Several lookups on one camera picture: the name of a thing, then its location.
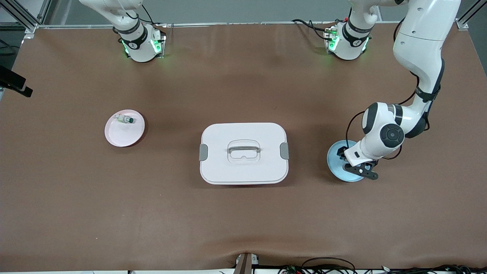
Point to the clear acrylic edge strip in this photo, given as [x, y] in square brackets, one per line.
[228, 24]

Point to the white lidded container box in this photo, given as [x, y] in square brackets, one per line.
[243, 167]

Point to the aluminium frame post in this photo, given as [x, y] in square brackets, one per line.
[463, 25]
[30, 27]

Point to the blue round plate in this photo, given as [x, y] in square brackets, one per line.
[336, 165]

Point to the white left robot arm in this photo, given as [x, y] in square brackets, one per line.
[422, 34]

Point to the brown table mat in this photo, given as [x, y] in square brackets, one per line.
[243, 220]

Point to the small circuit board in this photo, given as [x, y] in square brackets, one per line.
[292, 270]

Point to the metal table edge bracket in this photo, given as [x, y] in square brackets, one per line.
[245, 264]

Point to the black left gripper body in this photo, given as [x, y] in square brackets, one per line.
[341, 153]

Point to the green clear switch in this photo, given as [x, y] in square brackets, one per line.
[124, 119]

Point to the pink round plate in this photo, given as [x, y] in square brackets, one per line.
[123, 133]

